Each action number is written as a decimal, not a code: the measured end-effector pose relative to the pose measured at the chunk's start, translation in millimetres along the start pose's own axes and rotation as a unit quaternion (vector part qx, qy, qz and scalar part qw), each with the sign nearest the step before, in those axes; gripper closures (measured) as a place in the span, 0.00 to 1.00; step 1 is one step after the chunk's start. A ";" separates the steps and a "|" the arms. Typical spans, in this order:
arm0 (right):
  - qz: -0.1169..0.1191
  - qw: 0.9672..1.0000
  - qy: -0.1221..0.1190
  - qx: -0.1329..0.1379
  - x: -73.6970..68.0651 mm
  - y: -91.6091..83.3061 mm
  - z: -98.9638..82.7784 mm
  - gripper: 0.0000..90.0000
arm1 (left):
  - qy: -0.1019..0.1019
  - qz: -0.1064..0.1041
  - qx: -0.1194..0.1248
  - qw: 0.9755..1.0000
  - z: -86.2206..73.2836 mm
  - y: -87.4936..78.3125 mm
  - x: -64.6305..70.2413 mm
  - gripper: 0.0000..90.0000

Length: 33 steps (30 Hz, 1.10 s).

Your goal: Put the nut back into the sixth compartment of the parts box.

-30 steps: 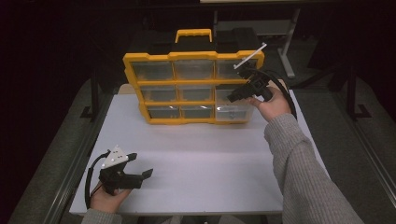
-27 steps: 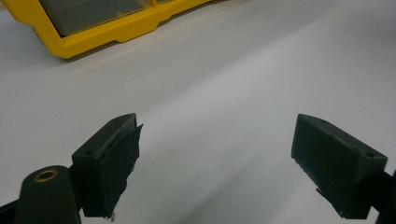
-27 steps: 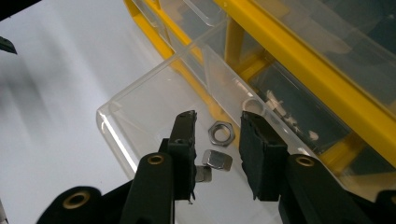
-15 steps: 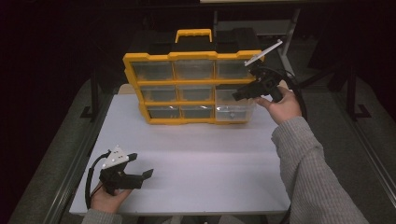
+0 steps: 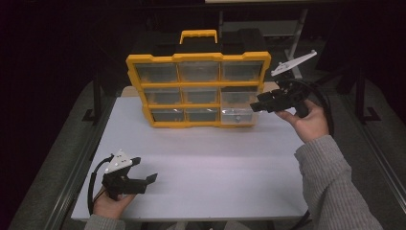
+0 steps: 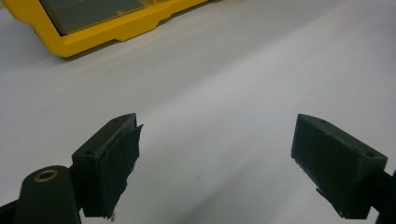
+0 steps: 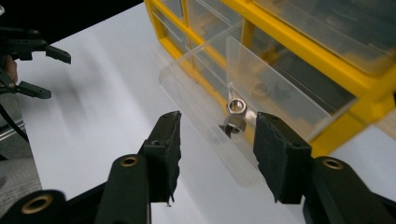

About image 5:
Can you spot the yellow black drawer organizer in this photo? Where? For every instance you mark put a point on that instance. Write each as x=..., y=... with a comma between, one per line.
x=198, y=84

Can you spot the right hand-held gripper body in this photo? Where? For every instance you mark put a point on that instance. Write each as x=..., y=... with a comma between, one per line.
x=287, y=97

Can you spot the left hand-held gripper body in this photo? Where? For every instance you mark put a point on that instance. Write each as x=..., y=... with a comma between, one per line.
x=123, y=185

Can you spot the clear plastic drawer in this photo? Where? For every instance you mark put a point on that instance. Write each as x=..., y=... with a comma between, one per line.
x=233, y=115

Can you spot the white metal stand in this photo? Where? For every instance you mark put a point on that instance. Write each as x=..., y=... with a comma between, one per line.
x=297, y=35

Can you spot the black metal stand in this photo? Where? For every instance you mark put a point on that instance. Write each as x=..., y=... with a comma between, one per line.
x=361, y=102
x=96, y=102

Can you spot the person's left hand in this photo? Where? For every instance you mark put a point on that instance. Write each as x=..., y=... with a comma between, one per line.
x=110, y=207

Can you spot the person's right hand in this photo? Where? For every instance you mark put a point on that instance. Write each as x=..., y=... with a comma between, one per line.
x=311, y=124

